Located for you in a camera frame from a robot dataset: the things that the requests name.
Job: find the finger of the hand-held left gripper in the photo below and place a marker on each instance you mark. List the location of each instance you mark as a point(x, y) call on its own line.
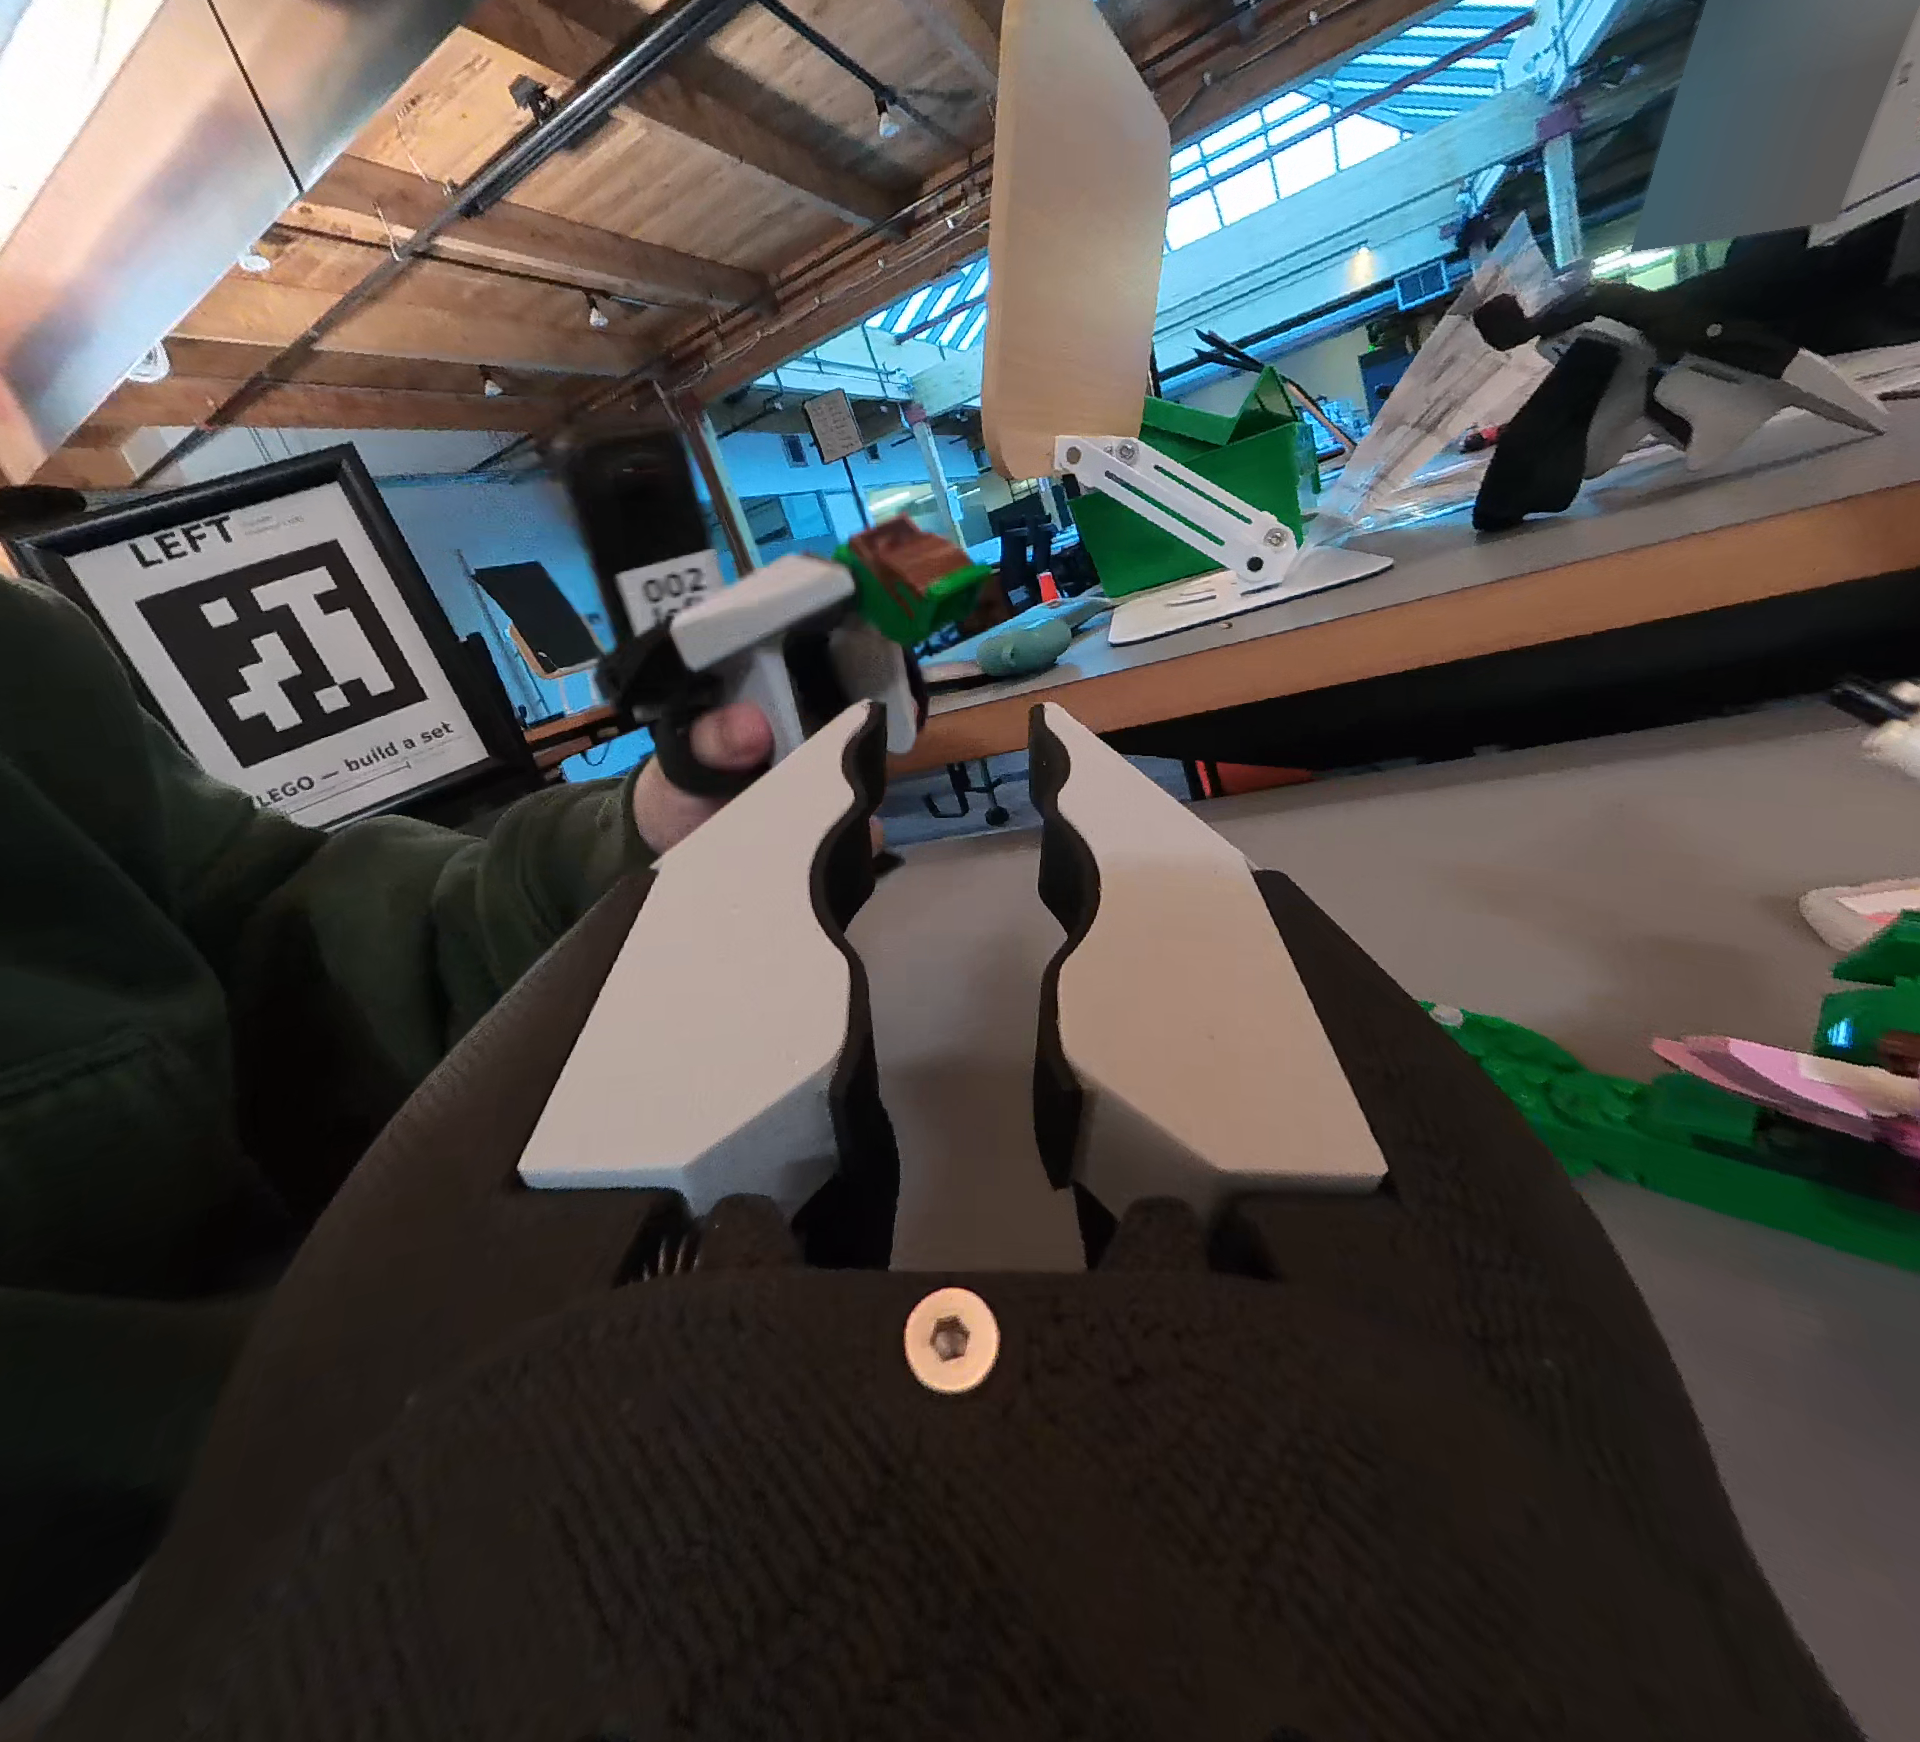
point(749, 618)
point(886, 669)

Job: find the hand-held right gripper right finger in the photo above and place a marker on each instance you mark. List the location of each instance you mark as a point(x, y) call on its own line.
point(1215, 1020)

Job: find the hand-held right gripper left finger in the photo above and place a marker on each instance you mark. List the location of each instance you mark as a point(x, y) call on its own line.
point(708, 1004)

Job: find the green lego brick assembly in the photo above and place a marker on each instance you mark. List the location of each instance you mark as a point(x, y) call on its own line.
point(916, 580)

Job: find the green lego plant build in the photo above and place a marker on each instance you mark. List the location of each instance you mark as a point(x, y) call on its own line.
point(1676, 1127)

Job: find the person's left hand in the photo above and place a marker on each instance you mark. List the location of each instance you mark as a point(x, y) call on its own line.
point(735, 735)

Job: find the grey-green oblong object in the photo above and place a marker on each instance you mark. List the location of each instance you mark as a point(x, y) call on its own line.
point(1024, 644)

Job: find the large framed marker sign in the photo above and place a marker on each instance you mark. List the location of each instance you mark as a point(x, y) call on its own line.
point(283, 633)

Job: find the wood-edged side table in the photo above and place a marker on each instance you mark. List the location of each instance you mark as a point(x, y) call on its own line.
point(1501, 604)

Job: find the wooden book stand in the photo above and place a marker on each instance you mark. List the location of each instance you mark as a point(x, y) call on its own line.
point(1074, 201)

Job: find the clear plastic stand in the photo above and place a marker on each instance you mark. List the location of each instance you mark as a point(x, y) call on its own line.
point(1441, 378)

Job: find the pink white packet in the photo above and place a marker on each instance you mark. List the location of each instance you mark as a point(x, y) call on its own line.
point(1871, 908)

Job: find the spare hand-held gripper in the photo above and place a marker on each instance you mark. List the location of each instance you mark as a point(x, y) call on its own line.
point(1647, 391)

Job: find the grey monitor back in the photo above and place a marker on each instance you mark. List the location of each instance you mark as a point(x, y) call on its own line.
point(1768, 82)

